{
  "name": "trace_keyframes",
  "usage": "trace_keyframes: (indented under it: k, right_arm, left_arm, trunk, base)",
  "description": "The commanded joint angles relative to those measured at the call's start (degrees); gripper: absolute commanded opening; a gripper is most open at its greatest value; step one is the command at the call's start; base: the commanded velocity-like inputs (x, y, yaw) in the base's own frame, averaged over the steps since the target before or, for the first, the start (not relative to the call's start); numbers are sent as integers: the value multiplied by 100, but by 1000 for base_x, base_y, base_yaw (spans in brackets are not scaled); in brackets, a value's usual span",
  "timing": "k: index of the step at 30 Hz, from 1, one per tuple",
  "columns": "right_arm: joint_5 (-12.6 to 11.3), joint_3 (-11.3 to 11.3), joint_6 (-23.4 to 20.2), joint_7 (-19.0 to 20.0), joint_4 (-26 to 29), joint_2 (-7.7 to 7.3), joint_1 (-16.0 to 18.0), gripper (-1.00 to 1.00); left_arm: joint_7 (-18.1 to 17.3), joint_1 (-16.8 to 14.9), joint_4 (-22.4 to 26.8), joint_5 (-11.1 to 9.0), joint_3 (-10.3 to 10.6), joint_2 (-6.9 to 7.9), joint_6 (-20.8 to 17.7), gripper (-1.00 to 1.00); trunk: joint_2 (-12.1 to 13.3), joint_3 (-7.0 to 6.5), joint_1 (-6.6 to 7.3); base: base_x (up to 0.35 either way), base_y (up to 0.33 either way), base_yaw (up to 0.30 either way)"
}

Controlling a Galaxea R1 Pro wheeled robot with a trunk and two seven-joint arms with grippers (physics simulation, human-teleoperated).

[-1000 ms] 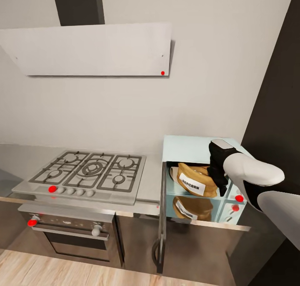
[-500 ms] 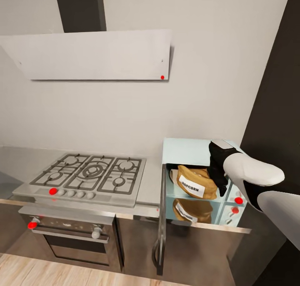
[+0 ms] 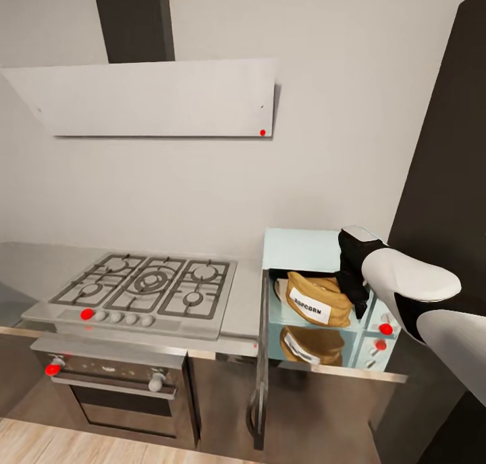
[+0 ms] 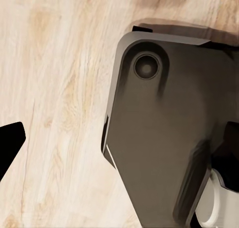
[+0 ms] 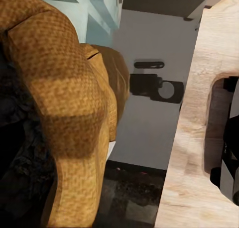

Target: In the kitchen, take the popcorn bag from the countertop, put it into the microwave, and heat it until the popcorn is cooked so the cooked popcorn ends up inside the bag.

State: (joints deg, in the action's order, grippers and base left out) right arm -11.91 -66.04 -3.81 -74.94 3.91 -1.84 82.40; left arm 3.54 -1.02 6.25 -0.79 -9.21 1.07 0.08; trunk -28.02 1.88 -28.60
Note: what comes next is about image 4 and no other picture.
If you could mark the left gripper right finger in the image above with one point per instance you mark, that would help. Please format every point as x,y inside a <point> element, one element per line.
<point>231,137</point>

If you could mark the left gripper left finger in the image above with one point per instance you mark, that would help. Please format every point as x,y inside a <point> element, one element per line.
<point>12,138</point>

